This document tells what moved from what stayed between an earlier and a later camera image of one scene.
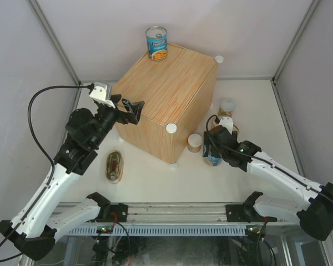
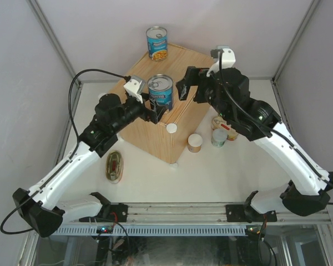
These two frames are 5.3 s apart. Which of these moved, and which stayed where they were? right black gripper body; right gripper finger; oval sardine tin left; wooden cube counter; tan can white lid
Moved: right gripper finger; right black gripper body
Stayed: wooden cube counter; tan can white lid; oval sardine tin left
